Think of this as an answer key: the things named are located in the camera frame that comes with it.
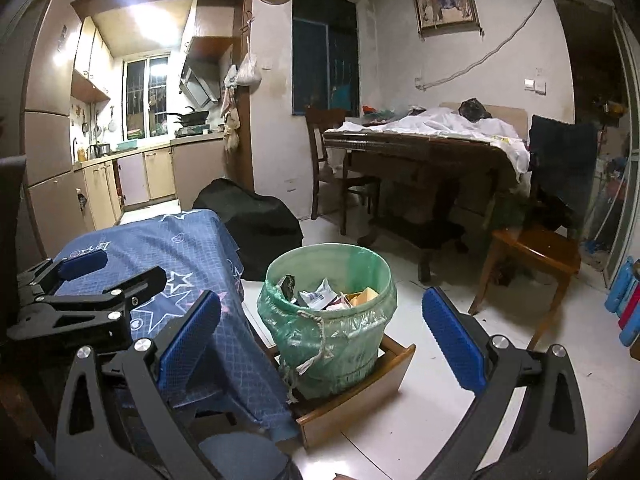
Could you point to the beige wall cabinet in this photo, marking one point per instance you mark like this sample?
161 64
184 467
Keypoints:
90 60
210 25

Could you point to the beige cloth bag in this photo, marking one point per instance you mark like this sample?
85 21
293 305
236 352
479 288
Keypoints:
232 130

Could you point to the large black bag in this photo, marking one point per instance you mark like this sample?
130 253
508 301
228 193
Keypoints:
250 225

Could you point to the dark wooden chair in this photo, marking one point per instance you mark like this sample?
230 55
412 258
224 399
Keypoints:
332 170

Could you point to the wooden drawer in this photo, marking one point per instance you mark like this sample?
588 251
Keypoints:
350 415

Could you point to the beige board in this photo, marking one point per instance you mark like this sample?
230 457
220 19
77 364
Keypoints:
510 117

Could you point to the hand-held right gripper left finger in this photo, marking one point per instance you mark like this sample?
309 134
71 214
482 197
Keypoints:
192 340

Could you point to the dark wooden dining table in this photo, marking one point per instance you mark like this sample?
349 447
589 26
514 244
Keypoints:
425 160

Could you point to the beige kitchen base cabinets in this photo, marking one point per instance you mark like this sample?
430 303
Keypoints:
160 170

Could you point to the ceiling light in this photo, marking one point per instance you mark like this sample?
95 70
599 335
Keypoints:
140 25

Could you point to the light wooden chair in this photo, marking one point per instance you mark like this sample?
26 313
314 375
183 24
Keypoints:
535 250

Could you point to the dark window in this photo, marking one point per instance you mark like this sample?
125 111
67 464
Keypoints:
325 50

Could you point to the white hanging cloth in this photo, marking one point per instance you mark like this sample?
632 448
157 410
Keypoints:
230 77

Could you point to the green basin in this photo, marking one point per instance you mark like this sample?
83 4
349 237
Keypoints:
127 146

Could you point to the black wok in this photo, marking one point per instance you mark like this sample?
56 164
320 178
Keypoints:
190 117

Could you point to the framed elephant picture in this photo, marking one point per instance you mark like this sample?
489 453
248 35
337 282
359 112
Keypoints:
445 6

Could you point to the person's leg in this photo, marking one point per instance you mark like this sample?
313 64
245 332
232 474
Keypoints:
250 457

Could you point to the blue star checked tablecloth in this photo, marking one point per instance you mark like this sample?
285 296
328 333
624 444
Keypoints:
190 250

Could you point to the dark green bag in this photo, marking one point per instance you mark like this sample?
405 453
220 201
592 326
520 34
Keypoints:
475 109

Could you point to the green-lined trash bin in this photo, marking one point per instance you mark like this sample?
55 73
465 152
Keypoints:
340 350

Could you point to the white packet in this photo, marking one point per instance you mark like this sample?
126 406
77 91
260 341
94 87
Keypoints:
317 296

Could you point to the white plastic bag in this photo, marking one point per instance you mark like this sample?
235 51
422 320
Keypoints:
249 72

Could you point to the grey refrigerator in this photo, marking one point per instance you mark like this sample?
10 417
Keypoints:
50 85

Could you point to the kitchen window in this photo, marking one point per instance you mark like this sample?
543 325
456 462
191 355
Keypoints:
147 97

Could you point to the dark snack wrapper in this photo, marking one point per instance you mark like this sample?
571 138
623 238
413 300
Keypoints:
289 290

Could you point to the steel range hood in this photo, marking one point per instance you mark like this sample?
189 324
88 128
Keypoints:
200 85

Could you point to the gas stove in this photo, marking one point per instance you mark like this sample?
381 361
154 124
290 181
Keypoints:
192 130

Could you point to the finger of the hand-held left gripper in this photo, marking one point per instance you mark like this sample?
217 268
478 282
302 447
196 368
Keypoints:
80 264
125 290

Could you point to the white wall switch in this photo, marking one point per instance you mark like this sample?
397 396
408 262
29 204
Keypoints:
535 85

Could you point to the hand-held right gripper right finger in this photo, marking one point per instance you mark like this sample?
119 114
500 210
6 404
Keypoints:
450 340

